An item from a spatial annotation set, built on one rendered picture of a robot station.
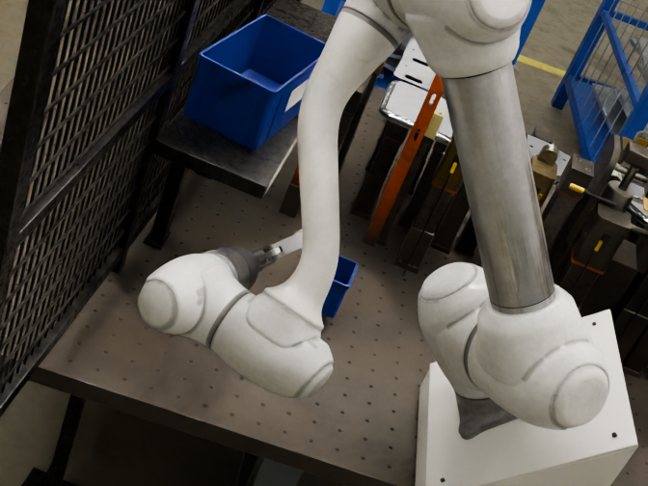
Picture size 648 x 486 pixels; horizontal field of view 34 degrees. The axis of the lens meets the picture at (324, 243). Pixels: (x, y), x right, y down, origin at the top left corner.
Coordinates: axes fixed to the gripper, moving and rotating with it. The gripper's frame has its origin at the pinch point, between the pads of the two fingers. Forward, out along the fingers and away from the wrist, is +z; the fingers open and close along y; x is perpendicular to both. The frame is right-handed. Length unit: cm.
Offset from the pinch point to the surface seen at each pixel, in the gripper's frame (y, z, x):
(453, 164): -18, 55, -1
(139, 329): 33.4, -2.3, 2.8
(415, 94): -9, 77, -20
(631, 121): -23, 275, 14
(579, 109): 6, 347, 0
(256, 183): 1.2, 4.0, -12.3
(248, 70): 10, 38, -37
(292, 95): -4.1, 22.5, -25.8
